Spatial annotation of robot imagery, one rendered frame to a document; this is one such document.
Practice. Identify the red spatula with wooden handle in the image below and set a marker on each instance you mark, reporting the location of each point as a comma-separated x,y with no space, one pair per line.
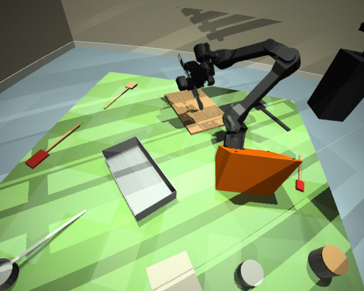
38,157

